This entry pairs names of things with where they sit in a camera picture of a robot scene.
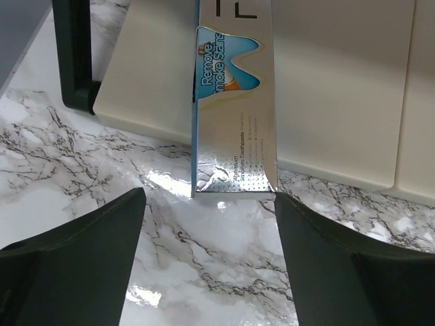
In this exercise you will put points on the metallic blue toothpaste box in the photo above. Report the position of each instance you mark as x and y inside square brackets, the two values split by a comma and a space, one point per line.
[234, 138]

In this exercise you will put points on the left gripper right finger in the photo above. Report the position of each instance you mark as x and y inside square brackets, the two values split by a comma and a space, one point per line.
[341, 277]

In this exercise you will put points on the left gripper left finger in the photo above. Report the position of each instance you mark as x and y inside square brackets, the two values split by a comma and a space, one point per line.
[76, 273]

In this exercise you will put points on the beige three-tier shelf rack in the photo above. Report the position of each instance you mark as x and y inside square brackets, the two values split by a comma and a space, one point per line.
[338, 90]

